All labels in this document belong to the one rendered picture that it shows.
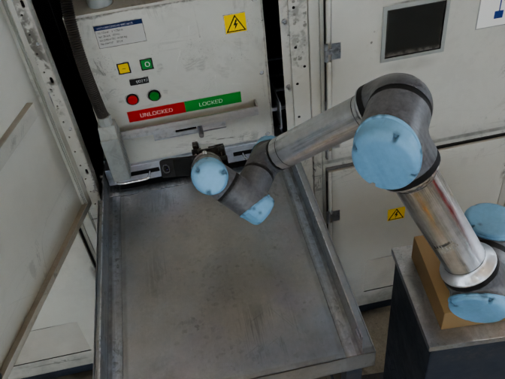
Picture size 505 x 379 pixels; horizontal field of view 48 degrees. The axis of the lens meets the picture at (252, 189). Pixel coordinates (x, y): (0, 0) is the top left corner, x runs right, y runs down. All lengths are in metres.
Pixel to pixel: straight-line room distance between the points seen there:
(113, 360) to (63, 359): 0.98
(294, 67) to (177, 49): 0.31
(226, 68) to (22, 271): 0.74
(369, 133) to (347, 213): 1.00
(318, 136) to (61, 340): 1.38
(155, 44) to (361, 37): 0.53
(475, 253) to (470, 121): 0.77
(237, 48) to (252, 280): 0.61
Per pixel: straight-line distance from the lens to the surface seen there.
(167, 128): 1.61
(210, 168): 1.19
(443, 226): 1.10
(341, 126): 1.15
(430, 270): 1.50
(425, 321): 1.50
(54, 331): 2.22
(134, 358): 1.37
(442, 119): 1.82
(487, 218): 1.33
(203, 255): 1.52
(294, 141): 1.23
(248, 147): 1.72
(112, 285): 1.51
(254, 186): 1.24
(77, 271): 1.96
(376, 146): 0.95
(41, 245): 1.58
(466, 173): 2.02
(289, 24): 1.51
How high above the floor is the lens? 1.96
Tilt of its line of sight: 42 degrees down
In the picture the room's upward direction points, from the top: 8 degrees counter-clockwise
